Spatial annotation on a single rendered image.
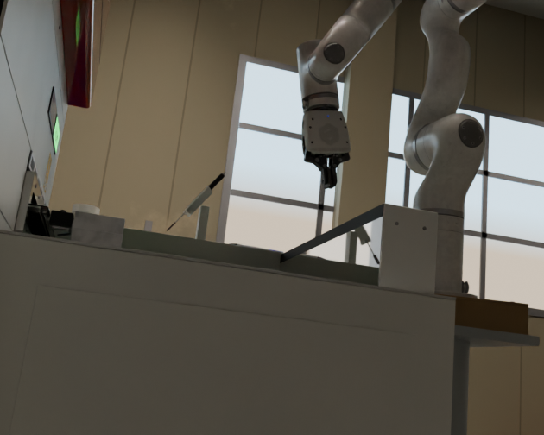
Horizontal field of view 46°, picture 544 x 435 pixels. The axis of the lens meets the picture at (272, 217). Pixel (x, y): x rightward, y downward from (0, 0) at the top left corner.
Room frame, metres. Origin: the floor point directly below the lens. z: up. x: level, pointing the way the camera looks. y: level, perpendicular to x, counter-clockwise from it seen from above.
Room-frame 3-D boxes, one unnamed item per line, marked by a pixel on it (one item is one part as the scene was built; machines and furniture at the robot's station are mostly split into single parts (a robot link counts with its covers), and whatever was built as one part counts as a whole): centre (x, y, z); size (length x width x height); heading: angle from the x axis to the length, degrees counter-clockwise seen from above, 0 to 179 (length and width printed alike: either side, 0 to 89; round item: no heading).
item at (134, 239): (1.59, 0.22, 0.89); 0.62 x 0.35 x 0.14; 105
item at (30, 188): (1.13, 0.42, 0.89); 0.44 x 0.02 x 0.10; 15
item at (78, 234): (1.19, 0.32, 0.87); 0.36 x 0.08 x 0.03; 15
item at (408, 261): (1.22, -0.15, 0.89); 0.55 x 0.09 x 0.14; 15
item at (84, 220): (1.03, 0.28, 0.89); 0.08 x 0.03 x 0.03; 105
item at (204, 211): (1.46, 0.18, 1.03); 0.06 x 0.04 x 0.13; 105
